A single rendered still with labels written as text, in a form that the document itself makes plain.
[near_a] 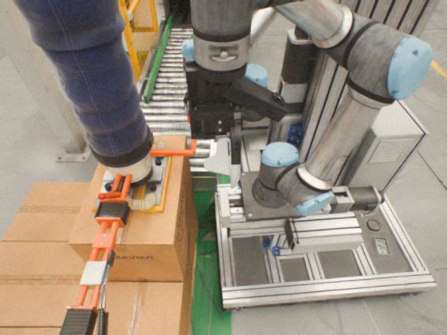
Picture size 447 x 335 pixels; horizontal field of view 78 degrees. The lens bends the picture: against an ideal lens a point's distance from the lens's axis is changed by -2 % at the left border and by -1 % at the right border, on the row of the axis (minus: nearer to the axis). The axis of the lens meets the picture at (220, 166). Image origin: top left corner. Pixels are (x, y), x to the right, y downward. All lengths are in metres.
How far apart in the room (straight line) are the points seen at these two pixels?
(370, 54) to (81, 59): 0.68
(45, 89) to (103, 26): 1.78
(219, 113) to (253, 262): 1.51
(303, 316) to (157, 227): 1.22
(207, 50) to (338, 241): 0.93
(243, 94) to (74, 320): 0.74
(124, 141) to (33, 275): 0.96
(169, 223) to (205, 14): 0.89
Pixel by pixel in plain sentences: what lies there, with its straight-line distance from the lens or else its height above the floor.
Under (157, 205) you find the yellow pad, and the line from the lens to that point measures 1.16.
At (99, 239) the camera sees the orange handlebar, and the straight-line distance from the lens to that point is 1.00.
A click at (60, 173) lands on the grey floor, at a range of 2.87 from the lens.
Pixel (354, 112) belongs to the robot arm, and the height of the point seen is 1.50.
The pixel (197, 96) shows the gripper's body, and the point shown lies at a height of 1.68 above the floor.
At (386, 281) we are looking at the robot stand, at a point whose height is 0.23.
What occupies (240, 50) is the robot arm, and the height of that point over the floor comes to 1.75.
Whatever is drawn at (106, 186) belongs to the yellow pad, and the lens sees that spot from 1.25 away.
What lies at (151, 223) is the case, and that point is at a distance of 1.15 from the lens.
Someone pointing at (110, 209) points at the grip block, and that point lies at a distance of 1.05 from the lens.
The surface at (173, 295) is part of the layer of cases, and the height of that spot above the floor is 0.54.
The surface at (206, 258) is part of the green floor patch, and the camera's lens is 2.08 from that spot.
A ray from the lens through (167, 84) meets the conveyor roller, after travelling 2.59.
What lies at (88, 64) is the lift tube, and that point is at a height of 1.55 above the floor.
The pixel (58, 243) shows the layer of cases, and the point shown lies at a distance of 1.74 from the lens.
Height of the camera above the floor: 1.92
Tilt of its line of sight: 49 degrees down
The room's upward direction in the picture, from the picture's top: straight up
